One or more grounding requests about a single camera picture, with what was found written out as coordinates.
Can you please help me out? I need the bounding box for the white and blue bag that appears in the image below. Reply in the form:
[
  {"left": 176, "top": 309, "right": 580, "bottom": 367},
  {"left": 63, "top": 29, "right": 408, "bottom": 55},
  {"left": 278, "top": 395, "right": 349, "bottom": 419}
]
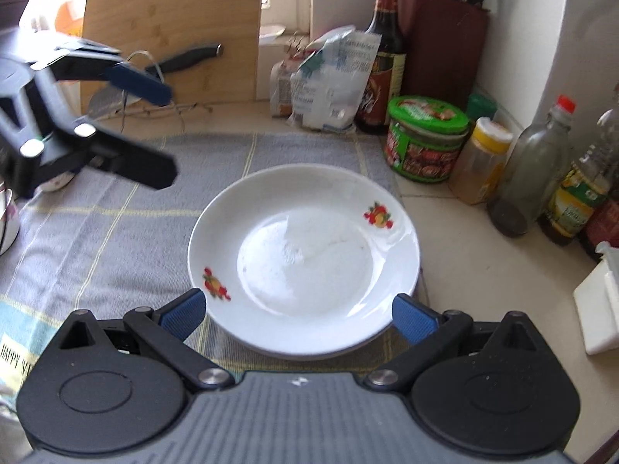
[{"left": 289, "top": 26, "right": 380, "bottom": 132}]

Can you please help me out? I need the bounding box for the dark red knife block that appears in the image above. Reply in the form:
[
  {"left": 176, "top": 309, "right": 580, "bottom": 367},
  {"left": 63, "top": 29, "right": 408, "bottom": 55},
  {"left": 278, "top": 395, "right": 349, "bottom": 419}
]
[{"left": 399, "top": 0, "right": 490, "bottom": 109}]

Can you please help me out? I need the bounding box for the bamboo cutting board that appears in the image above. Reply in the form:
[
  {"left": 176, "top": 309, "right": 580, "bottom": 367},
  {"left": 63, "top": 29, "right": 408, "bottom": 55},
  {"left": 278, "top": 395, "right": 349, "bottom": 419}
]
[{"left": 80, "top": 0, "right": 267, "bottom": 114}]

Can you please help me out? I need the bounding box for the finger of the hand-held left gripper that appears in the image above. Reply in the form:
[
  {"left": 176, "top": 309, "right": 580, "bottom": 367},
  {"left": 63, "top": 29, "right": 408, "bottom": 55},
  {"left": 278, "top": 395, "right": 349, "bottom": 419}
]
[
  {"left": 31, "top": 46, "right": 173, "bottom": 106},
  {"left": 19, "top": 126, "right": 178, "bottom": 196}
]

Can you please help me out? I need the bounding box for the oil bottle with yellow label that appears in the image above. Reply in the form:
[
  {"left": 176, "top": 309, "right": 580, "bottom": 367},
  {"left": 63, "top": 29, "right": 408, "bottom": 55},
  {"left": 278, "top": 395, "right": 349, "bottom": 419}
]
[{"left": 538, "top": 109, "right": 619, "bottom": 247}]

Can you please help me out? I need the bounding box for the white printed bag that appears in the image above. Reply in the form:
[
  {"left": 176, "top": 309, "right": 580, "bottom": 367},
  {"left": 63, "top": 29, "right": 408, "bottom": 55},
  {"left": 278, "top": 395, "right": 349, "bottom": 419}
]
[{"left": 269, "top": 34, "right": 310, "bottom": 118}]

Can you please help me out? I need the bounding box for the green lidded jar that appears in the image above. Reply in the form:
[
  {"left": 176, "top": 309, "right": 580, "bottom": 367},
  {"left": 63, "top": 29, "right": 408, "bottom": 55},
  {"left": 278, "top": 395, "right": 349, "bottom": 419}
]
[{"left": 384, "top": 96, "right": 471, "bottom": 183}]

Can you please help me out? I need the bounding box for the white plastic object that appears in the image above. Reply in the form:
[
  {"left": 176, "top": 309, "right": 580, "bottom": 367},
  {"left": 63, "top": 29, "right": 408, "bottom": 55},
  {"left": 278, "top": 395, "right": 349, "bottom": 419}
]
[{"left": 573, "top": 242, "right": 619, "bottom": 356}]

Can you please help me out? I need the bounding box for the clear bottle with red cap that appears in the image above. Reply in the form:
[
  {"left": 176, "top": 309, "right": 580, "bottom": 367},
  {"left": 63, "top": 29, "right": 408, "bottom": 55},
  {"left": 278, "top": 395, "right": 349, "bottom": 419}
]
[{"left": 487, "top": 95, "right": 577, "bottom": 239}]

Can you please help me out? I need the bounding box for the black handled kitchen knife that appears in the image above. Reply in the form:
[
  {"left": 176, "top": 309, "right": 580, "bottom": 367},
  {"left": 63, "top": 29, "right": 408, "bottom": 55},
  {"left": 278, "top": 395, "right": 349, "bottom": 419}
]
[{"left": 87, "top": 43, "right": 224, "bottom": 119}]

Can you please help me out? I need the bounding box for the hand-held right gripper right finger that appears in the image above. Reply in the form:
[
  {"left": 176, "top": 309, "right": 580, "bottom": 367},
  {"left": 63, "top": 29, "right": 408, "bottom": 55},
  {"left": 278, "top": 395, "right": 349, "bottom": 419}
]
[{"left": 364, "top": 293, "right": 537, "bottom": 392}]

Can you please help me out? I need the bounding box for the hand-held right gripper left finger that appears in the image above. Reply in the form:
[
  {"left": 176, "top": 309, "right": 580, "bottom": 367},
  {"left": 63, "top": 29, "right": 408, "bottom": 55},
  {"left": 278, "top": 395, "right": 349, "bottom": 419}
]
[{"left": 58, "top": 288, "right": 236, "bottom": 394}]

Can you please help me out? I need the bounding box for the grey checked table cloth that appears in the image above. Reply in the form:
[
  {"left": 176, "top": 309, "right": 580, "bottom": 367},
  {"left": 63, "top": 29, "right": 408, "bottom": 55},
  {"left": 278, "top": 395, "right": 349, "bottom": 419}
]
[{"left": 0, "top": 130, "right": 421, "bottom": 397}]

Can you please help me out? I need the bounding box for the small green container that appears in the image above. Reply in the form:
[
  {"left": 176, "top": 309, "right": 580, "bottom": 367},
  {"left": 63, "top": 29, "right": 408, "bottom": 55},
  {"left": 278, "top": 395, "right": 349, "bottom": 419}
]
[{"left": 467, "top": 93, "right": 499, "bottom": 124}]

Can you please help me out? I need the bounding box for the dark red bottle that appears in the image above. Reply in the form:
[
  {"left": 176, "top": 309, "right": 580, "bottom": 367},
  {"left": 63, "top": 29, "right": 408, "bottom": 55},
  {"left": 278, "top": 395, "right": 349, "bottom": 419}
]
[{"left": 578, "top": 193, "right": 619, "bottom": 263}]

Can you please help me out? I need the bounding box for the small white dish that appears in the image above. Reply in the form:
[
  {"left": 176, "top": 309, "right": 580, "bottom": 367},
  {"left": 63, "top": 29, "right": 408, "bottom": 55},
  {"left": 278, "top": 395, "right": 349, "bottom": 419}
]
[{"left": 258, "top": 24, "right": 286, "bottom": 45}]

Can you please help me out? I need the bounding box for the dark soy sauce bottle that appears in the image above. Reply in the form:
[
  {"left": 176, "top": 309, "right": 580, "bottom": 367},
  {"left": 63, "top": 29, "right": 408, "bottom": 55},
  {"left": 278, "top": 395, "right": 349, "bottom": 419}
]
[{"left": 354, "top": 0, "right": 407, "bottom": 136}]

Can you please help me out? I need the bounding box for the yellow lidded spice jar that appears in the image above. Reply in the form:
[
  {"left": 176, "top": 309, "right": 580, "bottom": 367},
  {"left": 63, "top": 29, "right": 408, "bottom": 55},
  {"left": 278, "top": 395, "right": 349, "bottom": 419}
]
[{"left": 449, "top": 117, "right": 513, "bottom": 205}]

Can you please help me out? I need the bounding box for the metal wire rack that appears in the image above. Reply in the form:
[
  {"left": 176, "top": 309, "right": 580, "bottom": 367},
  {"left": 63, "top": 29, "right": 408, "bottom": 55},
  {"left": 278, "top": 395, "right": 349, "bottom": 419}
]
[{"left": 118, "top": 49, "right": 214, "bottom": 133}]

